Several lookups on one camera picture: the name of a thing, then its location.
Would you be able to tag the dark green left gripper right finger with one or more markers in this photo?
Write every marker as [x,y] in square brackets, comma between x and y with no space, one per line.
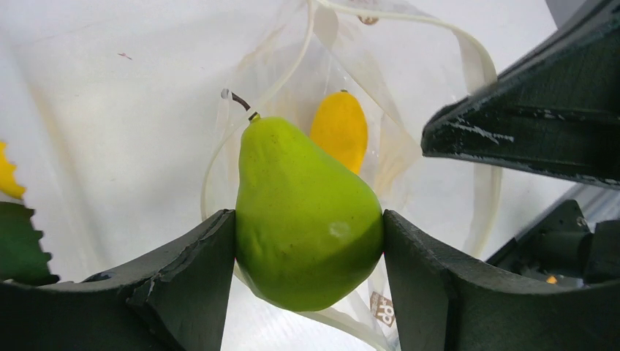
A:
[445,299]

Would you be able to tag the clear polka dot zip bag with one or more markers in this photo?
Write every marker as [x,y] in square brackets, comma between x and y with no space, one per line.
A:
[402,65]

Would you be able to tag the yellow toy pepper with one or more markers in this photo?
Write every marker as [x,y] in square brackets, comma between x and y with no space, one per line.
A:
[340,129]

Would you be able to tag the green toy pepper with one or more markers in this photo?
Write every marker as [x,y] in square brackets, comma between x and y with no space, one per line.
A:
[308,231]

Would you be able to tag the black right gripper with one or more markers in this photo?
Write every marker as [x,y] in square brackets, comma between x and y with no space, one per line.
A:
[555,112]

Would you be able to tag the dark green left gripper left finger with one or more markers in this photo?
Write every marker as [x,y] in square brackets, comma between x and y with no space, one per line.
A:
[172,298]

